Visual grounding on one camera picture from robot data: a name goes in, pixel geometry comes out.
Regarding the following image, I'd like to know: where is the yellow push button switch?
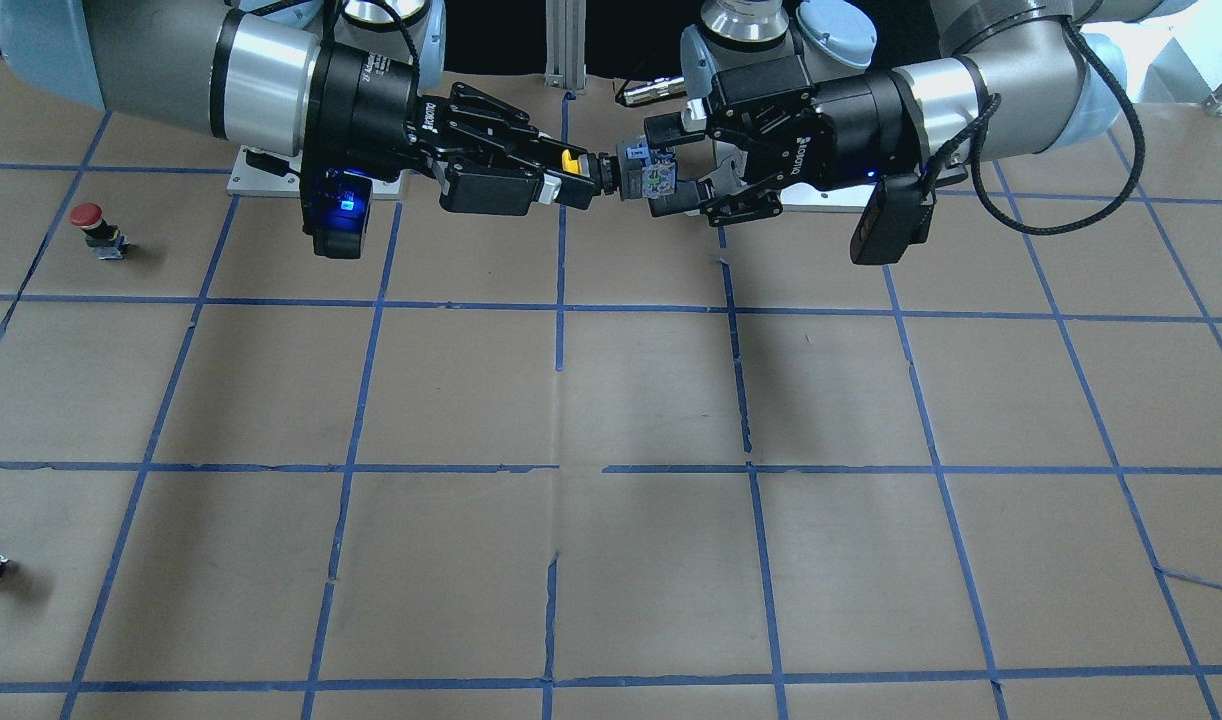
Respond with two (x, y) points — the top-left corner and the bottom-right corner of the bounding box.
(593, 136), (678, 200)

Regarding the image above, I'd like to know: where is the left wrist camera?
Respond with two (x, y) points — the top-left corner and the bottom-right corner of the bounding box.
(849, 174), (936, 266)

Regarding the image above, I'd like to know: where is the red emergency stop button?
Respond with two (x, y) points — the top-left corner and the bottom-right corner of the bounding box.
(68, 202), (128, 262)

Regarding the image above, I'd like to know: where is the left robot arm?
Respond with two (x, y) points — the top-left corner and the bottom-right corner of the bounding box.
(646, 1), (1188, 264)

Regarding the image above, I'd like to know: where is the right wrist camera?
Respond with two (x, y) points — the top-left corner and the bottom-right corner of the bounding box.
(299, 169), (373, 260)

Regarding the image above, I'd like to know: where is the aluminium frame post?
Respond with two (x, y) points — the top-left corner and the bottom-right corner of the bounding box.
(544, 0), (587, 94)

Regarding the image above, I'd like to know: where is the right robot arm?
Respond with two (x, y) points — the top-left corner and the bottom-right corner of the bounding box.
(0, 1), (611, 224)

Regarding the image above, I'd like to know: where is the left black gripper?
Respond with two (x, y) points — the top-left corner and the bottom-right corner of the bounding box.
(643, 55), (923, 225)

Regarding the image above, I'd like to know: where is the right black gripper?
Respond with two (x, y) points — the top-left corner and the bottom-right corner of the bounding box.
(306, 42), (601, 218)

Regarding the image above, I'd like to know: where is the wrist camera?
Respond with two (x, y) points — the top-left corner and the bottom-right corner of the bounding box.
(849, 174), (936, 266)
(299, 169), (373, 260)

